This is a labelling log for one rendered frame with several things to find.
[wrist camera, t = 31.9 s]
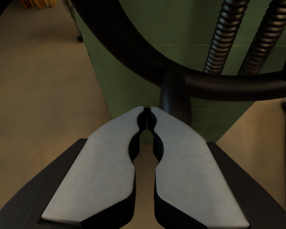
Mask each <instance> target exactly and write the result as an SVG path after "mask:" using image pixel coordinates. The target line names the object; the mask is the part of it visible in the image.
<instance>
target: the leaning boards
mask: <svg viewBox="0 0 286 229"><path fill-rule="evenodd" d="M20 1H21V3H22V5H23V6H24V8H25V9H26V10H28V9H29V7H30V5H32V6H35V5H36V6H38V7H39V8H40V10H42V9H43V8H44V6H45V5H47V6H51V7H55V5H56V3H57V0H20Z"/></svg>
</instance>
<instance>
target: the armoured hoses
mask: <svg viewBox="0 0 286 229"><path fill-rule="evenodd" d="M250 1H251V0H224V2H223V3H222V5H221V7H222V8H221V10H220V11H219V13H220V15H219V17H218V22H217V23H216V28H215V29H214V30H215V32H214V34H213V38H212V42H211V44H210V48H209V52H208V56H207V60H206V63H205V67H204V68H203V69H204V70H203V72H205V73H210V74H217V75H221V73H222V70H223V67H224V65H225V62H226V60H227V58H228V55H229V53H230V50H231V48H232V45H233V43H234V40H235V38H236V35H237V33H238V31H237V30H238V29H239V28H240V24H241V22H242V18H243V17H244V15H245V11H246V10H247V8H248V7H247V5H248V4H249V2H250ZM285 28H286V0H272V1H271V2H270V3H269V8H268V9H267V10H266V14H265V15H264V16H263V20H262V21H261V23H260V26H259V27H258V29H257V30H258V31H257V32H256V34H255V37H254V38H253V41H252V43H251V46H250V47H249V50H248V52H247V54H246V56H245V59H244V60H243V63H242V65H241V67H240V69H239V71H238V74H237V75H256V74H259V71H260V70H261V68H262V67H263V65H264V63H265V61H266V60H267V58H268V56H269V55H270V53H271V51H272V50H273V48H274V46H275V45H276V42H277V41H278V40H279V38H280V36H281V35H282V32H283V30H285Z"/></svg>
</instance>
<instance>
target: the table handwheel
mask: <svg viewBox="0 0 286 229"><path fill-rule="evenodd" d="M70 2H71V3H72V5H73V7H74V8H75V10H76V11H77V13H78V14H79V16H80V17H81V19H82V20H83V22H84V23H85V24H86V25H87V27H88V28H89V29H90V31H91V32H92V33H93V35H94V36H95V37H96V38H97V39H98V41H99V42H100V43H101V44H102V45H103V46H104V47H105V48H106V49H107V50H108V51H109V52H110V53H111V54H112V55H113V56H114V57H115V58H116V59H117V60H119V61H120V62H121V63H122V64H123V65H124V66H126V67H127V68H129V69H130V70H131V71H132V72H134V73H135V74H137V75H138V76H140V77H142V78H143V79H145V80H146V81H148V82H150V83H152V84H154V85H156V86H158V87H161V83H162V78H163V69H164V68H165V67H166V66H167V65H171V64H177V65H179V66H181V67H182V70H183V75H184V78H185V81H186V83H187V89H188V93H189V97H192V98H196V99H202V100H212V101H224V102H248V101H262V100H274V99H281V98H286V61H285V64H284V67H283V70H281V71H276V72H271V73H264V74H256V75H217V74H210V73H205V72H201V71H197V70H193V69H190V68H188V67H185V66H183V65H180V64H178V63H176V62H174V61H173V60H171V59H169V58H168V57H166V56H164V55H163V54H162V53H160V52H159V51H158V50H156V49H155V48H154V47H153V46H152V45H150V44H149V43H148V42H147V41H146V40H145V39H144V37H143V36H142V35H141V34H140V33H139V32H138V30H137V29H136V28H135V27H134V25H133V24H132V22H131V21H130V19H129V18H128V17H127V15H126V13H125V12H124V10H123V8H122V6H121V4H120V2H119V0H70Z"/></svg>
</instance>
